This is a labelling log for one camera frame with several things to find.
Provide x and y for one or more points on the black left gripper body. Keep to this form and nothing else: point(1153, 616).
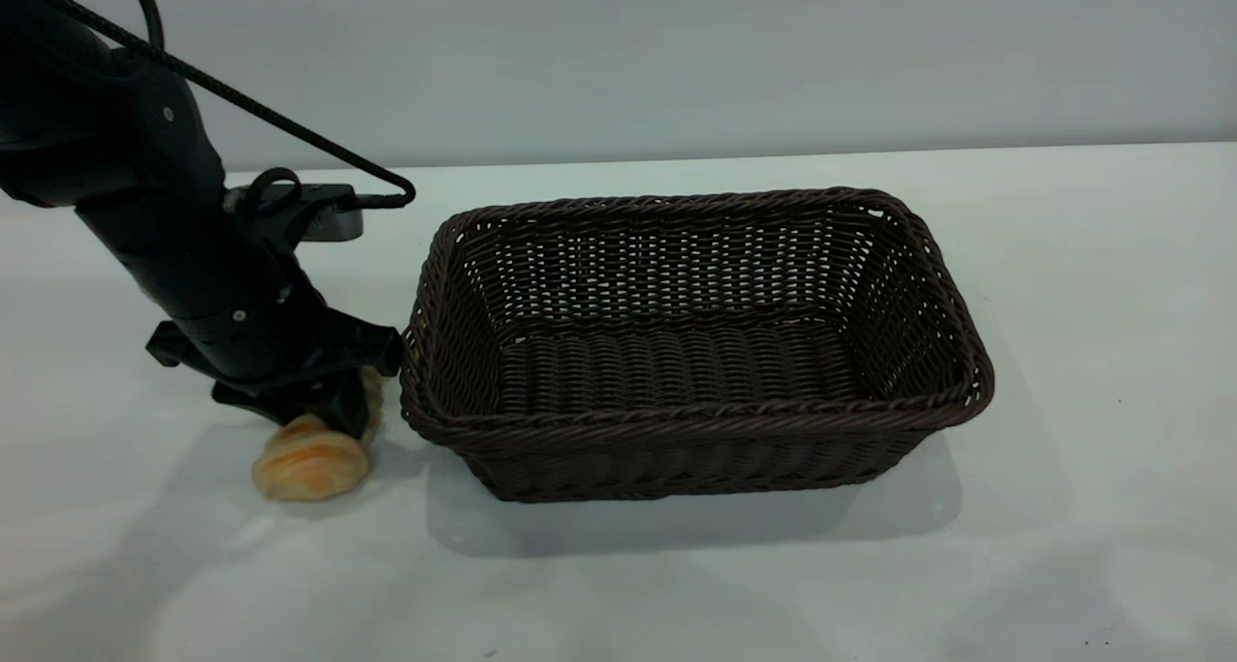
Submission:
point(261, 338)

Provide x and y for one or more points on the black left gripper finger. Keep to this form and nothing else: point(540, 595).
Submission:
point(350, 409)
point(253, 403)

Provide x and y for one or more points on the striped orange bread roll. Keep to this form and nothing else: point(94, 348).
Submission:
point(309, 467)

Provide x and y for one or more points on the dark brown wicker basket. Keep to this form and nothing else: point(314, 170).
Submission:
point(676, 372)

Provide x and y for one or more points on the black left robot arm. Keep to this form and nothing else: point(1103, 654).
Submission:
point(145, 188)

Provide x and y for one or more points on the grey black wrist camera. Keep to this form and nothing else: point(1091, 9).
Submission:
point(324, 215)

